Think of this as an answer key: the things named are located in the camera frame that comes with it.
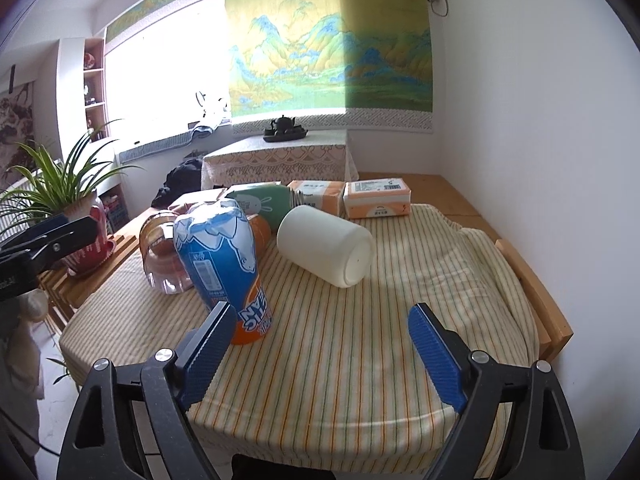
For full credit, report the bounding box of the dark cloth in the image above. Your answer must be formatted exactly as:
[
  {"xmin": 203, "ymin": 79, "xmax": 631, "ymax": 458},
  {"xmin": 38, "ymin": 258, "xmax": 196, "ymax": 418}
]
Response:
[{"xmin": 151, "ymin": 158, "xmax": 205, "ymax": 209}]

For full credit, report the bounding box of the green rabbit print tissue pack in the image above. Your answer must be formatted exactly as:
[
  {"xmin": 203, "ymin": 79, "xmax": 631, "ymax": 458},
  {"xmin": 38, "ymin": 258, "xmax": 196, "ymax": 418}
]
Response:
[{"xmin": 223, "ymin": 183, "xmax": 292, "ymax": 226}]

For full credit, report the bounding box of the white cup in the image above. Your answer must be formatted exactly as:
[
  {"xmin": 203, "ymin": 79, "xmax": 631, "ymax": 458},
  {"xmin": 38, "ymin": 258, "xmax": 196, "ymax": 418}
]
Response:
[{"xmin": 276, "ymin": 205, "xmax": 374, "ymax": 289}]

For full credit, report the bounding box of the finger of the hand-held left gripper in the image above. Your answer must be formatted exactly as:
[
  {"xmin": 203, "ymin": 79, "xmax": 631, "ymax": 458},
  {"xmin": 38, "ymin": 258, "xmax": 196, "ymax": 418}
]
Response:
[{"xmin": 0, "ymin": 214, "xmax": 99, "ymax": 297}]

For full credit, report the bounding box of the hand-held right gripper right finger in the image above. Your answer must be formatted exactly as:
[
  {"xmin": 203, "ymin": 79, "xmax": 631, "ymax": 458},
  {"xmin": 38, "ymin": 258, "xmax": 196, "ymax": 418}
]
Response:
[{"xmin": 408, "ymin": 303, "xmax": 586, "ymax": 480}]

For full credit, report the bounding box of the clear plastic jar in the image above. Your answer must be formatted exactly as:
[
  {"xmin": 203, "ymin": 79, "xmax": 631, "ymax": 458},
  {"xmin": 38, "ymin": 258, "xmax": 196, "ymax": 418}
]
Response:
[{"xmin": 139, "ymin": 210, "xmax": 197, "ymax": 295}]

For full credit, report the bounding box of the white bookshelf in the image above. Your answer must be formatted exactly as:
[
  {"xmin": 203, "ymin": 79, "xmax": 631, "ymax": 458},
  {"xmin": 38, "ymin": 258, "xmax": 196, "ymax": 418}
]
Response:
[{"xmin": 56, "ymin": 37, "xmax": 109, "ymax": 151}]

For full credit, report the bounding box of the striped table cloth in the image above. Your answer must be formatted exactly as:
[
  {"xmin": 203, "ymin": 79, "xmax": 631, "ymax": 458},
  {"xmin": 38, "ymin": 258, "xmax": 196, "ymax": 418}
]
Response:
[{"xmin": 59, "ymin": 191, "xmax": 541, "ymax": 448}]

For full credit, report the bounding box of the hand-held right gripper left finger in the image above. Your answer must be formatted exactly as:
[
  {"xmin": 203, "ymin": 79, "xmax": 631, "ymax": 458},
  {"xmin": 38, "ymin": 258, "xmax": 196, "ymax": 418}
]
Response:
[{"xmin": 56, "ymin": 302, "xmax": 238, "ymax": 480}]

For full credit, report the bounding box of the wooden table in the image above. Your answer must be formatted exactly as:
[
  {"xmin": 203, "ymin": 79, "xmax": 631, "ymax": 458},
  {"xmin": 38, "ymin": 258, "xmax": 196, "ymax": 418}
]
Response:
[{"xmin": 350, "ymin": 172, "xmax": 574, "ymax": 362}]

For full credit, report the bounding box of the blue white towel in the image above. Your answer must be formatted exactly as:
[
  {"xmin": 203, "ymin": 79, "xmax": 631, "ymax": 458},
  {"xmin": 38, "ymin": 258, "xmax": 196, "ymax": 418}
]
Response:
[{"xmin": 188, "ymin": 116, "xmax": 233, "ymax": 147}]

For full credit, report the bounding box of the lace covered side table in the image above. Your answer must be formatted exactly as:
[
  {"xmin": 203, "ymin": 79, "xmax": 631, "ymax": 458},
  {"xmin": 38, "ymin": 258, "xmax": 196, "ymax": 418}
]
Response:
[{"xmin": 201, "ymin": 130, "xmax": 359, "ymax": 192}]

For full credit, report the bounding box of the ink painting wall scroll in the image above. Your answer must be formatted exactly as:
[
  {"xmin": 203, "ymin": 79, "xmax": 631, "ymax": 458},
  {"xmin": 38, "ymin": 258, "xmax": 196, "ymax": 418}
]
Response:
[{"xmin": 0, "ymin": 80, "xmax": 35, "ymax": 186}]

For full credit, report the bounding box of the orange soda bottle blue label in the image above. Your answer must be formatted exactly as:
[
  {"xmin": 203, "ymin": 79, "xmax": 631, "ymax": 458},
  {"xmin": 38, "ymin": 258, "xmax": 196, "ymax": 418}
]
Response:
[{"xmin": 173, "ymin": 199, "xmax": 275, "ymax": 346}]

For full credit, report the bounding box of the orange white tissue pack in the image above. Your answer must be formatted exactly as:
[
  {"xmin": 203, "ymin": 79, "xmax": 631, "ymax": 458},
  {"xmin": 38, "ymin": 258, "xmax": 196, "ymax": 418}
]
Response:
[
  {"xmin": 343, "ymin": 179, "xmax": 413, "ymax": 220},
  {"xmin": 287, "ymin": 180, "xmax": 347, "ymax": 219}
]

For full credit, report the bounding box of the wooden slatted bench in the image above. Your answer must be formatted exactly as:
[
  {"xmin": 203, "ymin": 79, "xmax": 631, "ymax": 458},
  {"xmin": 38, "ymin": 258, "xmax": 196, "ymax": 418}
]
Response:
[{"xmin": 39, "ymin": 232, "xmax": 140, "ymax": 336}]

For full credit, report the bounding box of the black teapot set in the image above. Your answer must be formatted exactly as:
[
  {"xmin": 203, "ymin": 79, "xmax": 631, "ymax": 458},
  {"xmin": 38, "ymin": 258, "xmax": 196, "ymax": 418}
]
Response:
[{"xmin": 263, "ymin": 115, "xmax": 309, "ymax": 143}]

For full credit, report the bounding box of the landscape print roller blind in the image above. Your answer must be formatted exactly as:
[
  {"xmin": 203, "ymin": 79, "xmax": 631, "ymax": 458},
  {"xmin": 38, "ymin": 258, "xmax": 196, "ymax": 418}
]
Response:
[{"xmin": 224, "ymin": 0, "xmax": 433, "ymax": 136}]

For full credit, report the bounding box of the potted spider plant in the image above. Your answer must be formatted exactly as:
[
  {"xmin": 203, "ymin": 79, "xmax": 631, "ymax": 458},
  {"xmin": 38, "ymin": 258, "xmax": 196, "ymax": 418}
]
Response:
[{"xmin": 0, "ymin": 119, "xmax": 146, "ymax": 277}]

